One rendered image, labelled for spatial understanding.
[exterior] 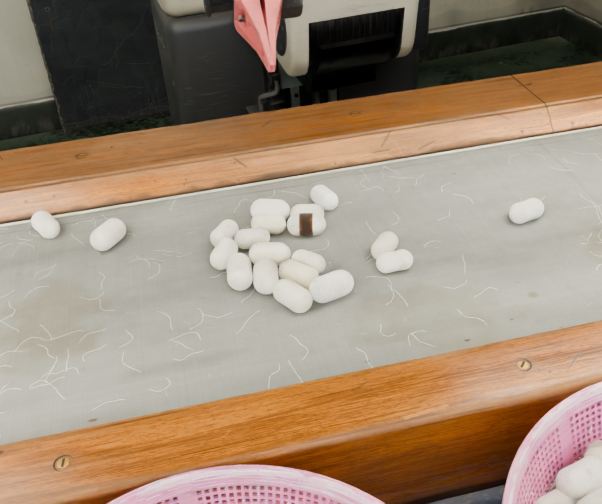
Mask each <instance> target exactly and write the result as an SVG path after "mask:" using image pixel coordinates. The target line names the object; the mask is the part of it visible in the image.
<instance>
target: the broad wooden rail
mask: <svg viewBox="0 0 602 504"><path fill-rule="evenodd" d="M599 126H602V62H596V63H589V64H582V65H576V66H569V67H562V68H556V69H549V70H542V71H535V72H529V73H522V74H515V75H509V76H502V77H495V78H489V79H482V80H475V81H468V82H462V83H455V84H448V85H442V86H435V87H428V88H422V89H415V90H408V91H402V92H395V93H388V94H381V95H375V96H368V97H361V98H355V99H348V100H341V101H335V102H328V103H321V104H314V105H308V106H301V107H294V108H288V109H281V110H274V111H268V112H261V113H254V114H247V115H241V116H234V117H227V118H221V119H214V120H207V121H201V122H196V123H191V124H181V125H174V126H167V127H160V128H154V129H147V130H140V131H134V132H127V133H120V134H113V135H107V136H100V137H93V138H87V139H80V140H73V141H66V142H60V143H53V144H46V145H40V146H33V147H26V148H20V149H13V150H6V151H0V224H6V223H12V222H19V221H25V220H31V218H32V216H33V215H34V214H35V213H36V212H38V211H46V212H48V213H49V214H51V216H55V215H61V214H67V213H74V212H80V211H86V210H92V209H98V208H104V207H110V206H116V205H122V204H129V203H135V202H141V201H147V200H153V199H159V198H165V197H171V196H177V195H183V194H190V193H196V192H202V191H208V190H214V189H220V188H226V187H232V186H238V185H245V184H251V183H257V182H263V181H269V180H275V179H281V178H287V177H293V176H300V175H306V174H312V173H318V172H324V171H330V170H336V169H342V168H348V167H355V166H361V165H367V164H373V163H379V162H385V161H391V160H397V159H403V158H410V157H416V156H422V155H428V154H434V153H440V152H446V151H452V150H458V149H465V148H471V147H477V146H483V145H489V144H495V143H501V142H507V141H513V140H520V139H526V138H532V137H538V136H544V135H550V134H556V133H562V132H568V131H574V130H581V129H587V128H593V127H599Z"/></svg>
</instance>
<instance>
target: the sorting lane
mask: <svg viewBox="0 0 602 504"><path fill-rule="evenodd" d="M316 185H324V186H326V187H327V188H328V189H330V190H331V191H333V192H334V193H335V194H336V195H337V197H338V205H337V207H336V208H335V209H333V210H330V211H327V210H324V209H323V210H324V219H325V221H326V228H325V230H324V232H323V233H321V234H320V235H315V236H295V235H293V234H291V233H290V232H289V230H288V228H287V222H288V219H289V218H290V214H289V216H288V218H287V219H286V220H285V221H286V227H285V229H284V231H283V232H282V233H280V234H270V240H269V242H281V243H284V244H286V245H287V246H288V247H289V249H290V251H291V257H290V259H291V258H292V255H293V253H294V252H295V251H297V250H300V249H304V250H307V251H310V252H313V253H316V254H319V255H321V256H322V257H323V258H324V260H325V262H326V266H325V269H324V271H323V272H321V273H320V274H319V276H322V275H325V274H327V273H330V272H333V271H336V270H345V271H347V272H349V273H350V274H351V275H352V277H353V280H354V286H353V289H352V291H351V292H350V293H349V294H347V295H345V296H343V297H340V298H338V299H335V300H332V301H329V302H326V303H319V302H316V301H314V300H313V302H312V305H311V307H310V308H309V310H307V311H306V312H304V313H296V312H293V311H292V310H290V309H289V308H288V307H286V306H285V305H283V304H281V303H280V302H278V301H277V300H276V299H275V298H274V295H273V293H271V294H268V295H265V294H261V293H259V292H258V291H257V290H256V289H255V287H254V283H253V281H252V284H251V285H250V287H248V288H247V289H245V290H242V291H238V290H235V289H233V288H232V287H230V285H229V284H228V281H227V269H223V270H218V269H216V268H214V267H213V266H212V265H211V263H210V255H211V253H212V251H213V250H214V248H215V246H213V245H212V243H211V241H210V235H211V233H212V231H213V230H214V229H216V228H217V227H218V226H219V225H220V223H221V222H222V221H224V220H227V219H230V220H233V221H235V222H236V223H237V225H238V228H239V230H242V229H249V228H252V227H251V220H252V218H253V216H252V215H251V211H250V209H251V205H252V203H253V202H254V201H256V200H258V199H280V200H283V201H285V202H286V203H287V204H288V205H289V207H290V211H291V209H292V207H293V206H295V205H297V204H316V203H315V202H314V201H313V200H312V199H311V196H310V193H311V190H312V188H313V187H314V186H316ZM530 198H537V199H539V200H540V201H542V203H543V205H544V212H543V214H542V215H541V216H540V217H539V218H536V219H533V220H530V221H527V222H525V223H522V224H517V223H514V222H513V221H512V220H511V219H510V217H509V210H510V207H511V206H512V205H513V204H515V203H519V202H523V201H525V200H528V199H530ZM52 217H53V218H54V219H56V220H57V221H58V222H59V224H60V232H59V234H58V235H57V236H56V237H55V238H51V239H47V238H44V237H42V236H41V235H40V234H39V232H38V231H37V230H35V229H34V228H33V227H32V224H31V220H25V221H19V222H12V223H6V224H0V445H4V444H8V443H13V442H18V441H23V440H28V439H33V438H37V437H42V436H47V435H52V434H57V433H61V432H66V431H71V430H76V429H81V428H85V427H90V426H95V425H100V424H105V423H110V422H114V421H119V420H124V419H129V418H134V417H138V416H143V415H148V414H153V413H158V412H163V411H167V410H172V409H177V408H182V407H187V406H191V405H196V404H201V403H206V402H211V401H216V400H220V399H225V398H230V397H235V396H240V395H244V394H249V393H254V392H259V391H264V390H268V389H273V388H278V387H283V386H288V385H293V384H297V383H302V382H307V381H312V380H317V379H321V378H326V377H331V376H336V375H341V374H346V373H350V372H355V371H360V370H365V369H370V368H374V367H379V366H384V365H389V364H394V363H398V362H403V361H408V360H413V359H418V358H423V357H427V356H432V355H437V354H442V353H447V352H451V351H456V350H461V349H466V348H471V347H476V346H480V345H485V344H490V343H495V342H500V341H504V340H509V339H514V338H519V337H524V336H528V335H533V334H538V333H543V332H548V331H553V330H557V329H562V328H567V327H572V326H577V325H581V324H586V323H591V322H596V321H601V320H602V126H599V127H593V128H587V129H581V130H574V131H568V132H562V133H556V134H550V135H544V136H538V137H532V138H526V139H520V140H513V141H507V142H501V143H495V144H489V145H483V146H477V147H471V148H465V149H458V150H452V151H446V152H440V153H434V154H428V155H422V156H416V157H410V158H403V159H397V160H391V161H385V162H379V163H373V164H367V165H361V166H355V167H348V168H342V169H336V170H330V171H324V172H318V173H312V174H306V175H300V176H293V177H287V178H281V179H275V180H269V181H263V182H257V183H251V184H245V185H238V186H232V187H226V188H220V189H214V190H208V191H202V192H196V193H190V194H183V195H177V196H171V197H165V198H159V199H153V200H147V201H141V202H135V203H129V204H122V205H116V206H110V207H104V208H98V209H92V210H86V211H80V212H74V213H67V214H61V215H55V216H52ZM111 218H118V219H120V220H122V221H123V222H124V224H125V225H126V234H125V236H124V237H123V238H122V239H121V240H120V241H119V242H117V243H116V244H115V245H114V246H113V247H111V248H110V249H108V250H106V251H98V250H96V249H94V248H93V246H92V245H91V243H90V236H91V234H92V232H93V231H94V230H95V229H96V228H98V227H99V226H100V225H102V224H103V223H104V222H105V221H107V220H108V219H111ZM386 231H390V232H393V233H394V234H396V236H397V237H398V241H399V242H398V246H397V248H396V249H395V250H394V251H397V250H400V249H405V250H407V251H409V252H410V253H411V254H412V256H413V263H412V265H411V267H410V268H408V269H406V270H401V271H395V272H391V273H382V272H381V271H379V270H378V268H377V266H376V260H377V259H375V258H374V257H373V256H372V254H371V246H372V244H373V243H374V242H375V241H376V240H377V238H378V237H379V236H380V235H381V234H382V233H383V232H386Z"/></svg>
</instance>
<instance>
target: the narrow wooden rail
mask: <svg viewBox="0 0 602 504"><path fill-rule="evenodd" d="M599 382H602V320H601V321H596V322H591V323H586V324H581V325H577V326H572V327H567V328H562V329H557V330H553V331H548V332H543V333H538V334H533V335H528V336H524V337H519V338H514V339H509V340H504V341H500V342H495V343H490V344H485V345H480V346H476V347H471V348H466V349H461V350H456V351H451V352H447V353H442V354H437V355H432V356H427V357H423V358H418V359H413V360H408V361H403V362H398V363H394V364H389V365H384V366H379V367H374V368H370V369H365V370H360V371H355V372H350V373H346V374H341V375H336V376H331V377H326V378H321V379H317V380H312V381H307V382H302V383H297V384H293V385H288V386H283V387H278V388H273V389H268V390H264V391H259V392H254V393H249V394H244V395H240V396H235V397H230V398H225V399H220V400H216V401H211V402H206V403H201V404H196V405H191V406H187V407H182V408H177V409H172V410H167V411H163V412H158V413H153V414H148V415H143V416H138V417H134V418H129V419H124V420H119V421H114V422H110V423H105V424H100V425H95V426H90V427H85V428H81V429H76V430H71V431H66V432H61V433H57V434H52V435H47V436H42V437H37V438H33V439H28V440H23V441H18V442H13V443H8V444H4V445H0V504H107V503H109V502H111V501H113V500H114V499H116V498H118V497H120V496H122V495H124V494H126V493H129V492H131V491H133V490H135V489H137V488H140V487H142V486H145V485H147V484H150V483H153V482H155V481H158V480H161V479H164V478H167V477H170V476H174V475H177V474H181V473H185V472H189V471H194V470H199V469H205V468H211V467H219V466H229V465H270V466H280V467H288V468H294V469H299V470H304V471H309V472H312V473H316V474H320V475H324V476H327V477H329V478H332V479H335V480H338V481H341V482H343V483H346V484H348V485H351V486H353V487H355V488H357V489H359V490H361V491H363V492H365V493H367V494H369V495H371V496H373V497H375V498H377V499H378V500H380V501H382V502H383V503H385V504H427V503H431V502H435V501H439V500H444V499H448V498H452V497H456V496H460V495H464V494H469V493H473V492H477V491H481V490H485V489H489V488H494V487H498V486H502V485H506V480H507V476H508V473H509V470H510V467H511V465H512V462H513V460H514V457H515V455H516V453H517V451H518V449H519V447H520V446H521V444H522V442H523V441H524V439H525V437H526V436H527V435H528V433H529V432H530V431H531V429H532V428H533V427H534V426H535V425H536V424H537V422H538V421H539V420H540V419H541V418H542V417H543V416H544V415H545V414H547V413H548V412H549V411H550V410H551V409H552V408H554V407H555V406H556V405H558V404H559V403H560V402H562V401H563V400H565V399H566V398H568V397H570V396H571V395H573V394H575V393H577V392H578V391H580V390H582V389H584V388H587V387H589V386H591V385H594V384H596V383H599Z"/></svg>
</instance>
